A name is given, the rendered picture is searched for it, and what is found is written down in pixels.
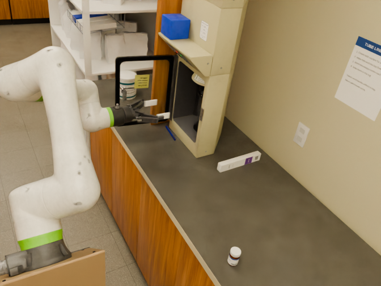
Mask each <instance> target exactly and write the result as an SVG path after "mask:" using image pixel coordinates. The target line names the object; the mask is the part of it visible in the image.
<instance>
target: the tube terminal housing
mask: <svg viewBox="0 0 381 286"><path fill-rule="evenodd" d="M247 5H248V0H247V2H246V3H245V5H244V6H243V8H227V9H222V8H220V7H218V6H216V5H214V4H212V3H210V2H209V1H207V0H182V6H181V14H182V15H184V16H185V17H187V18H188V19H190V28H189V37H188V38H189V39H191V40H192V41H193V42H195V43H196V44H197V45H199V46H200V47H201V48H203V49H204V50H206V51H207V52H209V53H210V54H211V55H213V60H212V64H211V71H210V76H209V77H204V76H203V75H202V74H201V73H200V72H199V71H197V70H196V69H195V68H194V67H192V66H191V65H190V64H188V63H187V62H186V61H185V60H184V59H182V58H181V57H180V56H179V55H178V54H177V55H178V57H179V60H178V65H179V61H181V62H182V63H183V64H185V65H186V66H187V67H188V68H190V70H192V71H193V72H194V73H196V74H197V75H198V76H199V77H200V78H202V79H203V80H204V82H205V88H204V94H203V99H202V106H201V107H202V108H203V109H204V113H203V117H202V121H201V120H199V124H198V130H197V137H196V142H195V143H194V142H193V141H192V140H191V139H190V138H189V137H188V136H187V135H186V133H185V132H184V131H183V130H182V129H181V128H180V127H179V126H178V125H177V124H176V123H175V122H174V120H173V112H172V121H171V120H170V123H169V127H170V128H171V130H172V131H173V132H174V133H175V135H177V136H178V138H179V139H180V140H181V141H182V142H183V144H184V145H185V146H186V147H187V148H188V149H189V150H190V151H191V153H192V154H193V155H194V156H195V157H196V158H199V157H203V156H206V155H210V154H214V151H215V149H216V146H217V143H218V140H219V138H220V135H221V131H222V125H223V121H224V117H225V112H226V106H227V101H228V96H229V92H230V87H231V82H232V76H233V73H234V68H235V63H236V57H237V54H238V49H239V43H240V38H241V34H242V29H243V24H244V18H245V14H246V10H247ZM202 20H203V21H204V22H206V23H208V24H209V28H208V36H207V40H206V42H205V41H204V40H203V39H201V38H199V36H200V28H201V21H202ZM177 71H178V66H177ZM176 82H177V76H176ZM175 92H176V86H175ZM174 102H175V96H174ZM174 102H173V108H174Z"/></svg>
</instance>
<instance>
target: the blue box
mask: <svg viewBox="0 0 381 286"><path fill-rule="evenodd" d="M190 23H191V20H190V19H188V18H187V17H185V16H184V15H182V14H162V26H161V33H162V34H163V35H164V36H166V37H167V38H168V39H170V40H177V39H188V37H189V28H190Z"/></svg>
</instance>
